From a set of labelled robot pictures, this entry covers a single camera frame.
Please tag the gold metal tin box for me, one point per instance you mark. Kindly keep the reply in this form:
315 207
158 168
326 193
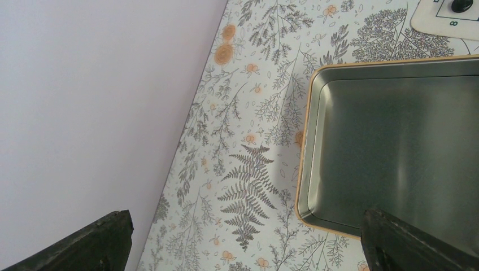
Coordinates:
401 136

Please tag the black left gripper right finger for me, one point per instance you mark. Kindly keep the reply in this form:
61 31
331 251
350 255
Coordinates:
390 243

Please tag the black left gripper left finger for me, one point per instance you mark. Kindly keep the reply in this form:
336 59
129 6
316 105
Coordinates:
104 244

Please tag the green white chess board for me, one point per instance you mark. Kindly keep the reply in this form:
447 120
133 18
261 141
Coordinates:
436 17

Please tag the black chess piece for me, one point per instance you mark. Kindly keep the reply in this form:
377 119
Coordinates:
459 6

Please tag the floral patterned table mat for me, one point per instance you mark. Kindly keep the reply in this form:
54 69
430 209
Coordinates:
228 202

